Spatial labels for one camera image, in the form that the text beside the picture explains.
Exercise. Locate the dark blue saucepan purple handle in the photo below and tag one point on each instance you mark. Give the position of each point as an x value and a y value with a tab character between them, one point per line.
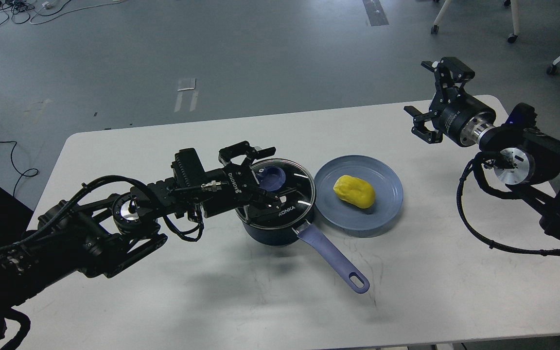
309	233

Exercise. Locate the blue round plate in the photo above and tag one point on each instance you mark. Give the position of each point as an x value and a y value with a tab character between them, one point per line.
352	220

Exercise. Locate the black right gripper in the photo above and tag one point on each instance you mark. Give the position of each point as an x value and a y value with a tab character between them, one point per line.
454	113

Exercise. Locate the glass pot lid purple knob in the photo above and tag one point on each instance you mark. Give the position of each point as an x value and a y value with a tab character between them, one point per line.
294	186

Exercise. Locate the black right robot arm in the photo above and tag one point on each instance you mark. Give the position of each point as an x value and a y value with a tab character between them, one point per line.
515	161

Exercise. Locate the yellow toy potato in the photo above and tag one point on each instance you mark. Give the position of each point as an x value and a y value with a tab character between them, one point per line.
355	191

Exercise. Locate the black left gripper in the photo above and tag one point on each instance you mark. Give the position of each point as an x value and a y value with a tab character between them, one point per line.
237	183

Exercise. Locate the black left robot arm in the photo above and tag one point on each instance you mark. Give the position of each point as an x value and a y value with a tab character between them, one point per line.
111	223

